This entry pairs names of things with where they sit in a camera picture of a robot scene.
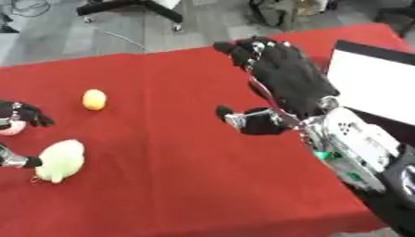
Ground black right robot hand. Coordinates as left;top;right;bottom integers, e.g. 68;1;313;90
210;36;343;136

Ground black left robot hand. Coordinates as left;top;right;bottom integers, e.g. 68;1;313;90
0;99;57;169

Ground pink round toy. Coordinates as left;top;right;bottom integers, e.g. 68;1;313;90
0;120;30;137

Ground black box with white inside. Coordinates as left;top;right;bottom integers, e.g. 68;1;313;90
325;39;415;146

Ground pale green soft toy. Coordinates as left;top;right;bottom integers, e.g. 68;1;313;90
29;139;88;185

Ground dark bag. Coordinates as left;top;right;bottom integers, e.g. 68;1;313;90
247;0;305;28

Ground yellow toy lemon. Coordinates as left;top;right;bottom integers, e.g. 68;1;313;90
81;88;109;111

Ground black office chair base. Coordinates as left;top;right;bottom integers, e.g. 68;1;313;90
74;0;185;32

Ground white cable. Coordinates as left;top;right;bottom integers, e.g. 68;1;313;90
102;31;153;54

